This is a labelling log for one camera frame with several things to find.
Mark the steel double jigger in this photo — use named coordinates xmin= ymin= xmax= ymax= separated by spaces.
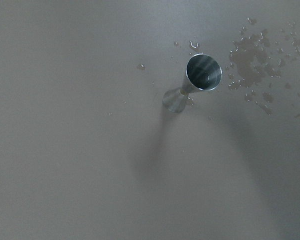
xmin=162 ymin=53 xmax=222 ymax=113

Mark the brown table mat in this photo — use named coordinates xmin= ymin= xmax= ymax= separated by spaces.
xmin=0 ymin=0 xmax=300 ymax=240

